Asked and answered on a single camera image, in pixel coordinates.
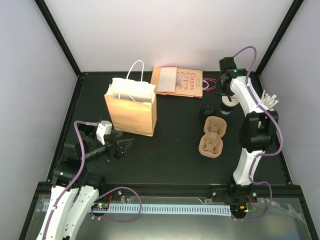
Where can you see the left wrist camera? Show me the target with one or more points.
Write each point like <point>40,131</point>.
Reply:
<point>103,128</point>

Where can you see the black frame post right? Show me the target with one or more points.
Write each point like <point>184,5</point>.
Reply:
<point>283,27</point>

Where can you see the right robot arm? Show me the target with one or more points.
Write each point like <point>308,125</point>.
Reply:
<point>257,132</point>

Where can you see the stack of black lids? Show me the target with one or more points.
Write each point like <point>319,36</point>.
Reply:
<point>207,111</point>

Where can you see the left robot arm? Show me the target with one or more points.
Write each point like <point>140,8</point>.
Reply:
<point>75,188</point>

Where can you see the light blue cable duct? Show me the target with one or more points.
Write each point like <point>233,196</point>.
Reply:
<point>164,209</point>

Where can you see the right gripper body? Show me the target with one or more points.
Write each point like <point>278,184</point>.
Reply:
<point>224,90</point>

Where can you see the jar of white stirrers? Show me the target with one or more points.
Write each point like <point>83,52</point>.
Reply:
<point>269,101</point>

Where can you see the stack of paper cups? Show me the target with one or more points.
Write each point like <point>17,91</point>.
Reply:
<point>228,104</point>

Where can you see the black frame post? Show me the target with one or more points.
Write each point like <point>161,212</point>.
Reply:
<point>47,15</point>
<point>283,27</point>

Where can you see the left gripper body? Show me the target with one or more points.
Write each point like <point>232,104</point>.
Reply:
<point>112,152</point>

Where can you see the black frame post left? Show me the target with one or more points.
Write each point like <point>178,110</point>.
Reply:
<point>47,15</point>

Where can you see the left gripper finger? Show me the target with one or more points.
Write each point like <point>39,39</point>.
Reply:
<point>124,144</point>
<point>113,136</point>

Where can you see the orange flat bag stack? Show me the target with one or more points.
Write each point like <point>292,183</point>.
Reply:
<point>164,78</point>

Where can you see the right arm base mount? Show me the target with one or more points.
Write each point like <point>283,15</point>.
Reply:
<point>222,196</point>

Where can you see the Cakes printed paper bag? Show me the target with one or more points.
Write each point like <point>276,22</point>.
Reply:
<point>190,83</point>

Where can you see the orange paper bag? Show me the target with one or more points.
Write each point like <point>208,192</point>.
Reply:
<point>132,105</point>

